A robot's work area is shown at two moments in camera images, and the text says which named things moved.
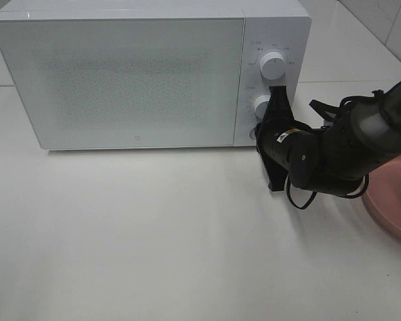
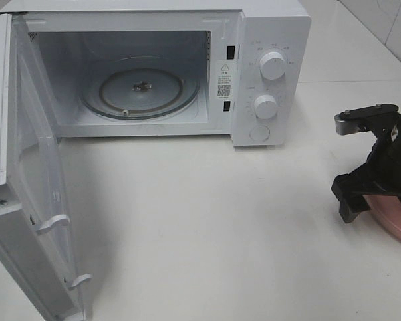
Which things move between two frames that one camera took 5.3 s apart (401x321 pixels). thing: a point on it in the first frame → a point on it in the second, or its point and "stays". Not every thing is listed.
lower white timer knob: [261, 105] stays
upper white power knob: [273, 65] stays
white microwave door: [127, 83] → [26, 201]
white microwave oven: [150, 74] stays
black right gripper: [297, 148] → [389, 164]
